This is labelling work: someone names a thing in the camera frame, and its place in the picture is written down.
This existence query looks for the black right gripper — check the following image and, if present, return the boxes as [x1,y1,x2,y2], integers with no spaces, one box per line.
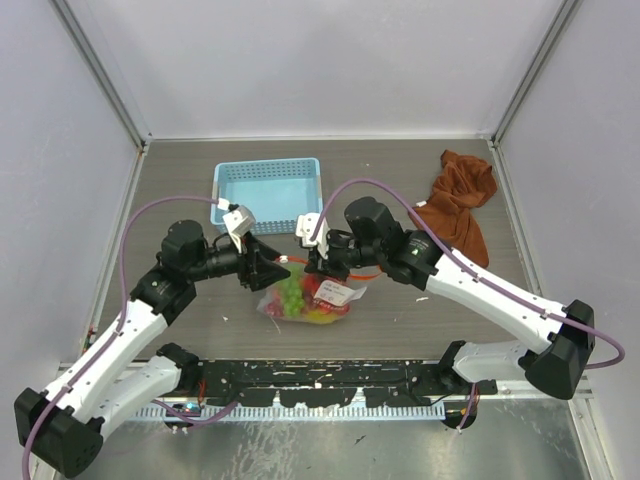
[305,229,384,282]

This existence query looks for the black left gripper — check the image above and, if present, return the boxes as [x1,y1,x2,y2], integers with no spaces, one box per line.
[186,230,289,289]

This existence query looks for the green grape bunch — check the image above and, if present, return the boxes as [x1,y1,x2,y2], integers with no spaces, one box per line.
[277,269,305,318]

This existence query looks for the clear zip top bag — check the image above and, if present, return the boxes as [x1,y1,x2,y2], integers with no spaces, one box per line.
[257,256,382,325]

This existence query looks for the light blue plastic basket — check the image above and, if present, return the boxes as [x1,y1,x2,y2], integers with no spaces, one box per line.
[212,157,323,235]

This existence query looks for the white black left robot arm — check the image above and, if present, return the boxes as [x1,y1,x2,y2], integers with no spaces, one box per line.
[14,220,290,478]

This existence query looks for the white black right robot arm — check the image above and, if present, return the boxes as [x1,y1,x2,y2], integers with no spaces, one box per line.
[296,197,595,400]

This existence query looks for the brown cloth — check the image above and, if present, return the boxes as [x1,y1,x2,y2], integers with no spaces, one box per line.
[413,150,498,268]

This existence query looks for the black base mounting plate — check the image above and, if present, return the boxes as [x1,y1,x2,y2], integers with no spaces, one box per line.
[168,360,471,408]

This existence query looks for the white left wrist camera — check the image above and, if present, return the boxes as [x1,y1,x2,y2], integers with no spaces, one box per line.
[222,204,255,253]

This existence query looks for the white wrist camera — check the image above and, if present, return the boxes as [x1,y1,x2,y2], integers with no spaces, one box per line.
[295,213,329,259]
[222,204,255,253]

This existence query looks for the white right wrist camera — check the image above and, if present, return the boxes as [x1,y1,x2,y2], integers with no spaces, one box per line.
[295,213,329,259]

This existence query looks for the slotted cable duct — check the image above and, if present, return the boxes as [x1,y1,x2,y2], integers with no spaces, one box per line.
[134,399,446,422]

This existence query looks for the left aluminium frame post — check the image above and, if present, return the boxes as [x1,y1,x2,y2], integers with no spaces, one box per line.
[49,0,152,150]

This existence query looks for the aluminium frame post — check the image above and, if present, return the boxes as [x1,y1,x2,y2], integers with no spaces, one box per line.
[489,0,584,147]
[49,0,152,150]

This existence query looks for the right aluminium frame post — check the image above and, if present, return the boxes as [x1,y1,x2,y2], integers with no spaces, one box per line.
[489,0,584,147]

